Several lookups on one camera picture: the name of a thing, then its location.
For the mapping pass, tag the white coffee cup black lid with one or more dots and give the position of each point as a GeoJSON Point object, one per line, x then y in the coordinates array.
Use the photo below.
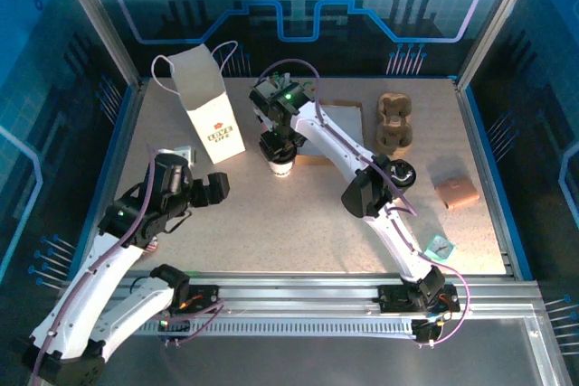
{"type": "Point", "coordinates": [281, 171]}
{"type": "Point", "coordinates": [402, 174]}

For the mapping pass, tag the white printed paper bag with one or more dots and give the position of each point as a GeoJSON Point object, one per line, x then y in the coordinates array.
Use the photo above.
{"type": "Point", "coordinates": [212, 124]}

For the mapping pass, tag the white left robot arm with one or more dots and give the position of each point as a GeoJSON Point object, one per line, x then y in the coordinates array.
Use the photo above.
{"type": "Point", "coordinates": [90, 286]}

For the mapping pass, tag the brown cardboard napkin tray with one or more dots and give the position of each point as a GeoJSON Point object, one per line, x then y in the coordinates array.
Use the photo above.
{"type": "Point", "coordinates": [312, 161]}

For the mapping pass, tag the long green wrapped straw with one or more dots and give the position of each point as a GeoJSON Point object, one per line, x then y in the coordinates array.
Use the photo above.
{"type": "Point", "coordinates": [307, 84]}

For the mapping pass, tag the red striped printed paper cup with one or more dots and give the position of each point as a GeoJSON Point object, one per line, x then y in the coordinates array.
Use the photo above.
{"type": "Point", "coordinates": [151, 246]}

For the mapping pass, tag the brown pulp cup carrier stack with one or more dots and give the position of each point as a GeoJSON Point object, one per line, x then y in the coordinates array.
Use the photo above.
{"type": "Point", "coordinates": [393, 124]}

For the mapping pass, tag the teal small packet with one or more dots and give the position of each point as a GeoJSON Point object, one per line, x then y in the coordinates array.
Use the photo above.
{"type": "Point", "coordinates": [439, 248]}

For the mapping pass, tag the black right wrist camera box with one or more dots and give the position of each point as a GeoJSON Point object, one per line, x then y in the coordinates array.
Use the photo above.
{"type": "Point", "coordinates": [260, 99]}

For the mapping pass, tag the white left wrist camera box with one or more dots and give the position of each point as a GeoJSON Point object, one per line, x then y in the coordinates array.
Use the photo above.
{"type": "Point", "coordinates": [185, 154]}

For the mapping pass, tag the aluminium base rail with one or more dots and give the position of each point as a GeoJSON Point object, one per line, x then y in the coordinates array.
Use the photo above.
{"type": "Point", "coordinates": [294, 293]}

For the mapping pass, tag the aluminium frame post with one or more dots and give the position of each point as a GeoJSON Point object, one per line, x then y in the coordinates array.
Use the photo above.
{"type": "Point", "coordinates": [105, 29]}
{"type": "Point", "coordinates": [497, 20]}

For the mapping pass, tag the aluminium table side rail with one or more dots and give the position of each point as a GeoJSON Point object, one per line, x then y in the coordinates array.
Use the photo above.
{"type": "Point", "coordinates": [487, 178]}

